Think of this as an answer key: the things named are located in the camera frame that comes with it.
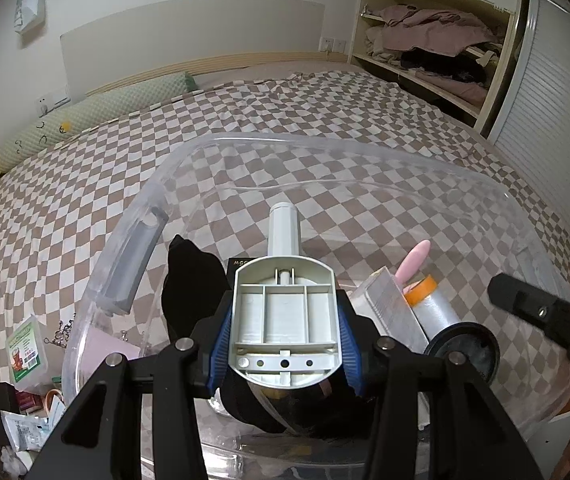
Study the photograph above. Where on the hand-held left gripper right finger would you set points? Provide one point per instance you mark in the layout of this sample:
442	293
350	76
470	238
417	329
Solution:
351	355

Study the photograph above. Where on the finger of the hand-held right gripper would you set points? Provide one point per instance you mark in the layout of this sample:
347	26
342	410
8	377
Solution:
540	310

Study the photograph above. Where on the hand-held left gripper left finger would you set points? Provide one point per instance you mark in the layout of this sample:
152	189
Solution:
217	350

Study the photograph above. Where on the white cup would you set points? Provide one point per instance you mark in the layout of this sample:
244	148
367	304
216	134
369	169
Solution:
482	349

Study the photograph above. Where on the clear film roll orange core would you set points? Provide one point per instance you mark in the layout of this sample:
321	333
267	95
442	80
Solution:
437	310

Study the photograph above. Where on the clear plastic storage container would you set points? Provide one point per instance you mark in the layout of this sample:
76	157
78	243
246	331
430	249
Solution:
130	240

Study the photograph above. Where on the black sock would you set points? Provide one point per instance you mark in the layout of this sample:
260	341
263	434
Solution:
185	285

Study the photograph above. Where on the blue-white packet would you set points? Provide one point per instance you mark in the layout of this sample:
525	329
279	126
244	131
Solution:
56	410

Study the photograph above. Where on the green-lid clear box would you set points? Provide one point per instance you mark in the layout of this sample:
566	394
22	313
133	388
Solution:
27	347

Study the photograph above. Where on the red small box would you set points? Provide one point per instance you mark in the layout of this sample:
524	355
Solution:
29	401

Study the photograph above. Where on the white louvered door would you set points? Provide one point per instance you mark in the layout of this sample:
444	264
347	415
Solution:
545	110

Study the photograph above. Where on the white sachet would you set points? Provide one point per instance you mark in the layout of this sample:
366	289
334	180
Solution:
25	430

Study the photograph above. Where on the white cloth flower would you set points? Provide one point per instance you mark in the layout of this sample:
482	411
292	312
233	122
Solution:
15	462

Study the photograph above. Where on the checkered bedsheet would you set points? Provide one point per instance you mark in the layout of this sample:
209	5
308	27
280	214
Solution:
265	110

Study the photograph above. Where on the black clothes pile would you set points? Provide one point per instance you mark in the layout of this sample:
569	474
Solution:
445	65

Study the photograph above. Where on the green bolster pillow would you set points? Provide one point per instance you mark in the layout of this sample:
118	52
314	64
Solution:
90	115

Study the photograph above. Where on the pink clothes pile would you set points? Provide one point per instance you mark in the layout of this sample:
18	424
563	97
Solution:
430	30

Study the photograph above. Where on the open wardrobe shelf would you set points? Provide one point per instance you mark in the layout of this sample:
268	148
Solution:
360	20

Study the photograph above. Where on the white paper bag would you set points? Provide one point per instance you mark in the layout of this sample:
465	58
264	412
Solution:
30	2

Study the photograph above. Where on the wall socket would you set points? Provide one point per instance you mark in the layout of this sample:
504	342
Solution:
331	45
52	101

